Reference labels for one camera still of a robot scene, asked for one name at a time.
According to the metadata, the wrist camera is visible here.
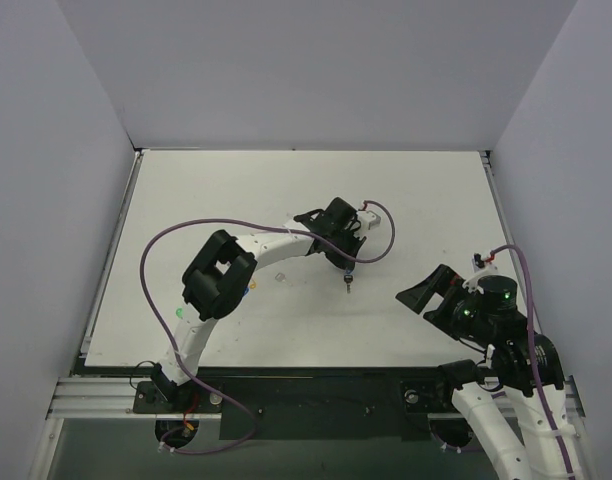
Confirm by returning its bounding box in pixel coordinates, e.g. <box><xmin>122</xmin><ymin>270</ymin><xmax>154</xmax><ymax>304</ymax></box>
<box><xmin>357</xmin><ymin>210</ymin><xmax>381</xmax><ymax>232</ymax></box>
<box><xmin>462</xmin><ymin>253</ymin><xmax>498</xmax><ymax>293</ymax></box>

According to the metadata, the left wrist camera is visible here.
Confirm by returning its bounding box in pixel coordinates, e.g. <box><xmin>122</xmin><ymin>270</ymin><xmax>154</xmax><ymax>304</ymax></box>
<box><xmin>357</xmin><ymin>210</ymin><xmax>381</xmax><ymax>232</ymax></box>

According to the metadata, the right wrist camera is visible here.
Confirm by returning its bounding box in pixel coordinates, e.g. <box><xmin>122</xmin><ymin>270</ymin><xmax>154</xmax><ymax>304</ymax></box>
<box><xmin>462</xmin><ymin>253</ymin><xmax>498</xmax><ymax>293</ymax></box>

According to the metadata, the silver key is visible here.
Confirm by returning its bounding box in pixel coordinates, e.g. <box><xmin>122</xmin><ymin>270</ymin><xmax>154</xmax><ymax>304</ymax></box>
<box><xmin>275</xmin><ymin>272</ymin><xmax>293</xmax><ymax>286</ymax></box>
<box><xmin>343</xmin><ymin>276</ymin><xmax>354</xmax><ymax>294</ymax></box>

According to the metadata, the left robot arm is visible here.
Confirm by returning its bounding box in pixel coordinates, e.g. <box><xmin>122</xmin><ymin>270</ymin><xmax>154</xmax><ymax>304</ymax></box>
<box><xmin>151</xmin><ymin>197</ymin><xmax>381</xmax><ymax>412</ymax></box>

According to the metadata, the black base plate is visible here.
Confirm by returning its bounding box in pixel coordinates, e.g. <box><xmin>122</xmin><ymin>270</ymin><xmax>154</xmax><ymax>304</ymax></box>
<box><xmin>133</xmin><ymin>367</ymin><xmax>460</xmax><ymax>441</ymax></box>

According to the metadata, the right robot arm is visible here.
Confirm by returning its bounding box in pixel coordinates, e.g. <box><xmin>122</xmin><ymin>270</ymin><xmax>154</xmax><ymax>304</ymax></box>
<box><xmin>396</xmin><ymin>261</ymin><xmax>585</xmax><ymax>479</ymax></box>

